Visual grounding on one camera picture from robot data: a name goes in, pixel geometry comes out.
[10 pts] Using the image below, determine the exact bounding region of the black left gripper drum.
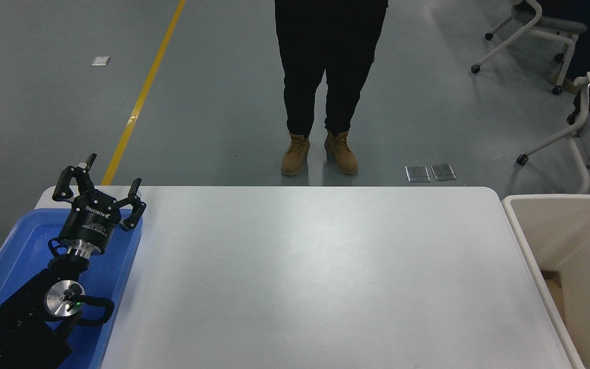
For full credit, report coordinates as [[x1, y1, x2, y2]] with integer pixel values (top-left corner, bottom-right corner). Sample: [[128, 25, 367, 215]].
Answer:
[[59, 190, 122, 255]]

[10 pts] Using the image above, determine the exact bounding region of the large pale bin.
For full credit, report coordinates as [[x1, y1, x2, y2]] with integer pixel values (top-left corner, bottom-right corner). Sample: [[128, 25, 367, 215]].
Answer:
[[501, 194, 590, 369]]

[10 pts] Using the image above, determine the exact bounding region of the blue plastic tray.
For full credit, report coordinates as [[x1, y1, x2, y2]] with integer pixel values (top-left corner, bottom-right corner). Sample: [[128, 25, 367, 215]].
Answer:
[[0, 208, 143, 369]]

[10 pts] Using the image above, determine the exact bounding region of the white wheeled office chair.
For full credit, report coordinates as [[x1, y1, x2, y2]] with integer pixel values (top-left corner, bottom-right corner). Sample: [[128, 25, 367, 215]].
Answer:
[[471, 0, 588, 95], [516, 71, 590, 195]]

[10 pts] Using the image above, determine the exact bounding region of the metal floor plate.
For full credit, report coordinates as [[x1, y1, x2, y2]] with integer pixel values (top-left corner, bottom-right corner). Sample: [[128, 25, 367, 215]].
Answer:
[[430, 163, 457, 182], [405, 165, 431, 183]]

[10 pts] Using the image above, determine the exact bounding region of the seated person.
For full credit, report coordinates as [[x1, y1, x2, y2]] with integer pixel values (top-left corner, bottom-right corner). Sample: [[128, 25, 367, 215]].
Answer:
[[537, 0, 590, 89]]

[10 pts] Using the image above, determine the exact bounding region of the standing person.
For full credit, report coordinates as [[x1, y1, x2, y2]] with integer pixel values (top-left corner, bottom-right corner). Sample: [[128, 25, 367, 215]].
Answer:
[[273, 0, 389, 177]]

